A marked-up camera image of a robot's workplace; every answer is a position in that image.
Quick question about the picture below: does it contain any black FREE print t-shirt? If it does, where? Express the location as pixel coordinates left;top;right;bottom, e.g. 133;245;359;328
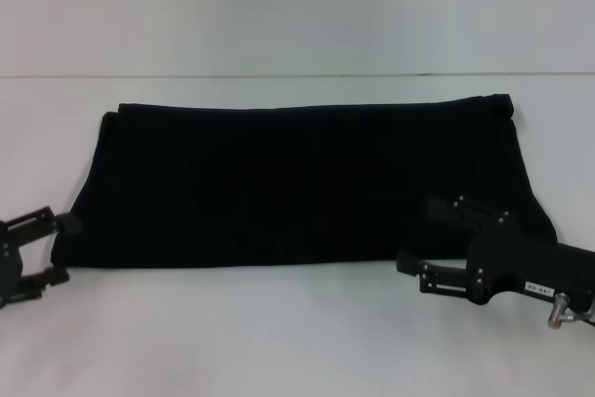
50;93;559;272

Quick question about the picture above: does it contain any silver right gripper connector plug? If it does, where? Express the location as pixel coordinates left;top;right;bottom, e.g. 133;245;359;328
546;292;576;328

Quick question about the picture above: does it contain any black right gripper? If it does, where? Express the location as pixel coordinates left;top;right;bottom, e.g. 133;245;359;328
395;195;595;313

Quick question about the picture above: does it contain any dark right arm cable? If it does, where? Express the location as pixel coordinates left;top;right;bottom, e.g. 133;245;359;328
571;307;595;329

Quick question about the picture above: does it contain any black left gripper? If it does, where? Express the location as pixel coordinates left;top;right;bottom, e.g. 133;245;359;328
0;205;85;310

